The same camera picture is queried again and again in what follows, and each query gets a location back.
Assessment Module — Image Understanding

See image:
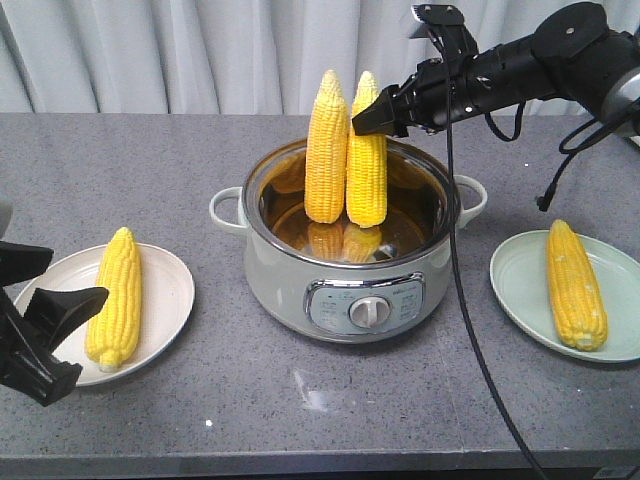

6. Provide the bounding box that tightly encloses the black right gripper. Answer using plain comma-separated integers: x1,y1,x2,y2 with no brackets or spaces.
352,59,470,138

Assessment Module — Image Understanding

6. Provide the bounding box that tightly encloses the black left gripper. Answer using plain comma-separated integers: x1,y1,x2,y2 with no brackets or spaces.
0,241,109,406

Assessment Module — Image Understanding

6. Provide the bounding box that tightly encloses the yellow corn cob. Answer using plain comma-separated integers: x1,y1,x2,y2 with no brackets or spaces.
344,70,389,229
546,219,608,351
84,227,142,373
304,70,349,224

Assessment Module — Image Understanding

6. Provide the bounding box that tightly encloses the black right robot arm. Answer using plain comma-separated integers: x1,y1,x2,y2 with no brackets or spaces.
352,2,639,137

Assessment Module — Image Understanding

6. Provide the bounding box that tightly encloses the white round plate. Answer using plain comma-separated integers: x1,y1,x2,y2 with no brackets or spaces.
15,244,195,387

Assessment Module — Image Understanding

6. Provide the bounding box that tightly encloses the pale green electric cooking pot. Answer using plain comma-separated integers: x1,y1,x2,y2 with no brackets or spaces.
209,140,488,344

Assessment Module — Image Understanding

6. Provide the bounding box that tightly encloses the pale green round plate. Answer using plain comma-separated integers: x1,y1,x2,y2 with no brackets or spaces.
489,230,639,364

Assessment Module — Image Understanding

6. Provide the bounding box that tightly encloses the white pleated curtain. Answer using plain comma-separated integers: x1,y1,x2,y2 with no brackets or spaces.
0,0,640,117

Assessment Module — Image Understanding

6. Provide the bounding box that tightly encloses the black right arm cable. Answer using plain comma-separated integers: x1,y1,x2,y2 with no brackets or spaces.
429,29,551,480

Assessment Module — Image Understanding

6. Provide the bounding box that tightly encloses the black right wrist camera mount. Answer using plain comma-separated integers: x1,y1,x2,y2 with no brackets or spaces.
410,4,479,63

